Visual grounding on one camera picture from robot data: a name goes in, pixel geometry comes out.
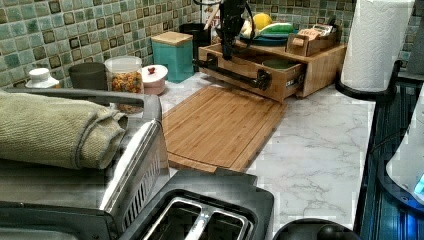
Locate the bamboo cutting board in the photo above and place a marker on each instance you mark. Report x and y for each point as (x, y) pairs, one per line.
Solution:
(219, 128)

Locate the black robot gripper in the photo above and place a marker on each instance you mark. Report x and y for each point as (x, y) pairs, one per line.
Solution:
(231, 22)

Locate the green folded towel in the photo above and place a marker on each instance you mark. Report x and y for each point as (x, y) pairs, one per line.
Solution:
(60, 132)

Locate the wooden spoon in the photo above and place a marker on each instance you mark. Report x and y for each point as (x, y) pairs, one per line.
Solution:
(211, 17)

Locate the black paper towel holder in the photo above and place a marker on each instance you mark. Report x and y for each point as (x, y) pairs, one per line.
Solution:
(373, 95)

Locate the blue round plate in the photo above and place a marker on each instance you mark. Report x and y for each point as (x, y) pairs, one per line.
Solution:
(267, 39)

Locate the teal canister with bamboo lid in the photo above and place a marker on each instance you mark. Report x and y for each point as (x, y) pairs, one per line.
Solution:
(174, 51)

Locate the black silver toaster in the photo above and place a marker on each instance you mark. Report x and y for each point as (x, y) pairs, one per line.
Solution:
(195, 205)

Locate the bamboo drawer with black handle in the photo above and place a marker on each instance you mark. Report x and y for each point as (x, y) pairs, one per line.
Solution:
(246, 72)

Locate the white lidded bottle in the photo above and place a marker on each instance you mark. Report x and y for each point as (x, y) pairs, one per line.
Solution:
(40, 78)

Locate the black round appliance lid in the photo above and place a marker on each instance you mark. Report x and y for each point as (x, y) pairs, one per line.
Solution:
(314, 229)

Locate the black utensil holder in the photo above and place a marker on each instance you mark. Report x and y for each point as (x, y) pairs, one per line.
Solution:
(201, 36)

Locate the silver toaster oven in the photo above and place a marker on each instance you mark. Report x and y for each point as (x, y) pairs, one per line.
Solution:
(43, 202)

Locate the white paper towel roll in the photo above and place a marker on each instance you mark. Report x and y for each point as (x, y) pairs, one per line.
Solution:
(375, 40)

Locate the plush peeled banana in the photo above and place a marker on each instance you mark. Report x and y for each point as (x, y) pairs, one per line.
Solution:
(246, 29)

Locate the clear jar with cereal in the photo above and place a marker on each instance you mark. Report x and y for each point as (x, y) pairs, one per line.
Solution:
(124, 74)

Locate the small bamboo tea tray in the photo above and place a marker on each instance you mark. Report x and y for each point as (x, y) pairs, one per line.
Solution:
(302, 46)

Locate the brown tea bag packets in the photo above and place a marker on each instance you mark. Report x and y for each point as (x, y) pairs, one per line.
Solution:
(318, 30)

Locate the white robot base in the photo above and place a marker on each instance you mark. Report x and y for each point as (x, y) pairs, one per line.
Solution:
(401, 165)

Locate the dark grey cup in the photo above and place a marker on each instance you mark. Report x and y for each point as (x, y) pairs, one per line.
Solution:
(90, 75)

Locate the green ceramic bowl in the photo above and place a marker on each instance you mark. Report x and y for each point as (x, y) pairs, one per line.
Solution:
(279, 64)

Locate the yellow plush lemon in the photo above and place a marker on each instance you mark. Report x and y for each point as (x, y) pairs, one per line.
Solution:
(261, 20)

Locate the bamboo drawer cabinet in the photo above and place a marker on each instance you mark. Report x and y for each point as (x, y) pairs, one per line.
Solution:
(321, 68)

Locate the pink lidded sugar bowl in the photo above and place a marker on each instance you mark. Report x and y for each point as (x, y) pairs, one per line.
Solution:
(154, 77)

